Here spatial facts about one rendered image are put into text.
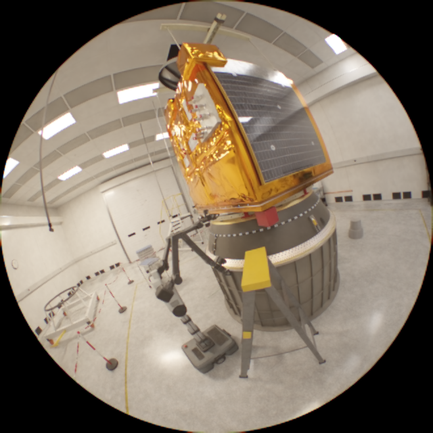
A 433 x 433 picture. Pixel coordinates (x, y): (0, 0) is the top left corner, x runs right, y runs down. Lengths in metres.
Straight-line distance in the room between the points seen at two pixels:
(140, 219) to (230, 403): 8.97
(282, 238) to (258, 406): 1.92
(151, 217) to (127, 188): 2.30
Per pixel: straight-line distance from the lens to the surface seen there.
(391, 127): 6.27
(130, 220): 9.35
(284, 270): 1.64
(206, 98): 1.42
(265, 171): 1.21
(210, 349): 2.17
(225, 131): 1.27
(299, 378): 2.06
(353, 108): 6.39
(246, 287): 0.81
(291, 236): 1.60
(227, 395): 2.14
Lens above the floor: 2.00
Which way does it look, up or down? 9 degrees down
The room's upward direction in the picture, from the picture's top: 20 degrees counter-clockwise
